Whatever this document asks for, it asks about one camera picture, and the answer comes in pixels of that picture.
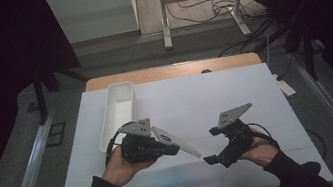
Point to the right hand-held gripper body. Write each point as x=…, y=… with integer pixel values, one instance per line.
x=239, y=139

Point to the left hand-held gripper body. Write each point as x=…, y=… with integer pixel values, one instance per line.
x=139, y=148

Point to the person's right hand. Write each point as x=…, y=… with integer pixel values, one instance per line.
x=263, y=150

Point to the person's left hand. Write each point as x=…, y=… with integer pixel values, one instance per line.
x=117, y=170

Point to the white board table cover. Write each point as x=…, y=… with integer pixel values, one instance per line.
x=196, y=102

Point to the white plastic storage bin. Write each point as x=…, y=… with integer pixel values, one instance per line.
x=119, y=106

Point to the dark table grommet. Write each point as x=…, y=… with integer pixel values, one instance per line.
x=206, y=71

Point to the white power strip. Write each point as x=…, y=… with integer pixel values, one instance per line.
x=285, y=86

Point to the wooden table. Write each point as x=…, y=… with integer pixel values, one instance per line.
x=168, y=72

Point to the black metal stand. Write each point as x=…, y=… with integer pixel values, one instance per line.
x=40, y=96
x=309, y=50

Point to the white cabinet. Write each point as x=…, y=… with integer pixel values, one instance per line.
x=92, y=14

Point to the black floor socket frame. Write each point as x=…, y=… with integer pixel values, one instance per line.
x=56, y=134

